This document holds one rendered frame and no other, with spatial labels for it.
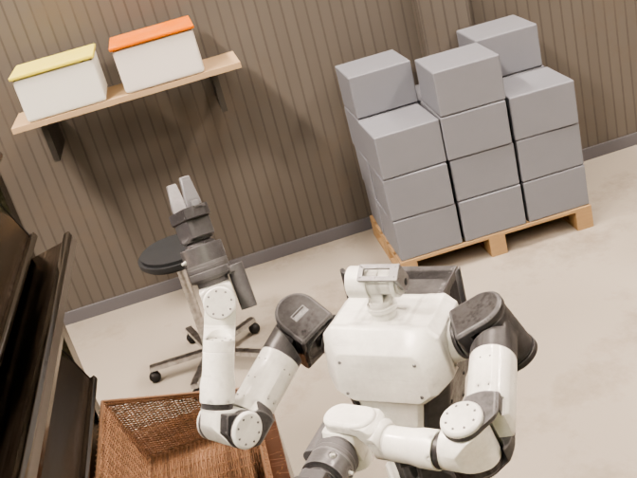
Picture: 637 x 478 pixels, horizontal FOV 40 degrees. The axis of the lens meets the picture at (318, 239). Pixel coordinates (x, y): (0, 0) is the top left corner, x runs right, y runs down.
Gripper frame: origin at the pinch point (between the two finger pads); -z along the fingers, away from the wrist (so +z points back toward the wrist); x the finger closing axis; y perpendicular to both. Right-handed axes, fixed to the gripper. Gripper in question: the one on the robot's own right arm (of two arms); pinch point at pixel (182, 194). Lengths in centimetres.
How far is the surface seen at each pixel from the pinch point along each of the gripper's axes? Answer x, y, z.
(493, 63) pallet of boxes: -167, -250, -33
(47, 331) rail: -42, 26, 17
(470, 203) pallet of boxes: -205, -236, 32
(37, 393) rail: -19.4, 36.4, 28.2
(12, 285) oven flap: -69, 25, 3
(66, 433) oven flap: -85, 23, 46
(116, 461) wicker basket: -105, 8, 62
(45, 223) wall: -359, -53, -40
